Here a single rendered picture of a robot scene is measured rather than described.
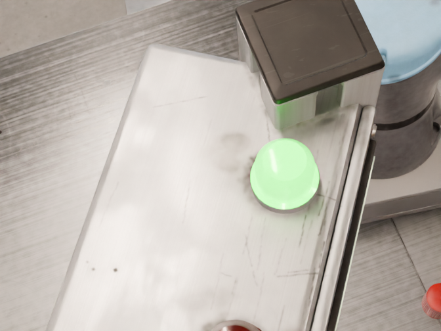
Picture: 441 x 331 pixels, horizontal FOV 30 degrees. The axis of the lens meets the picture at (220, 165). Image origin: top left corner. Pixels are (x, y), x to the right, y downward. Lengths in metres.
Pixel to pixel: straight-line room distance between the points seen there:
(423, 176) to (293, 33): 0.65
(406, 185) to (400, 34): 0.23
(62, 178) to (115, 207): 0.73
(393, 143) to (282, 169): 0.61
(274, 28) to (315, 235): 0.08
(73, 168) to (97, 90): 0.11
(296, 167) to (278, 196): 0.01
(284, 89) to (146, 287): 0.09
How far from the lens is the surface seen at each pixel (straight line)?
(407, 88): 0.81
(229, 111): 0.33
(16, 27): 2.22
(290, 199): 0.31
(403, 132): 0.89
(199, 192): 0.32
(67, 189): 1.04
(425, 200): 0.98
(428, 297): 0.95
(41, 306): 1.01
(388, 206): 0.96
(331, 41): 0.32
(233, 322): 0.28
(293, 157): 0.30
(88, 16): 2.18
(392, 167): 0.93
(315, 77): 0.31
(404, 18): 0.78
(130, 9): 1.15
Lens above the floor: 1.77
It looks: 66 degrees down
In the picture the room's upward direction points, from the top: 10 degrees counter-clockwise
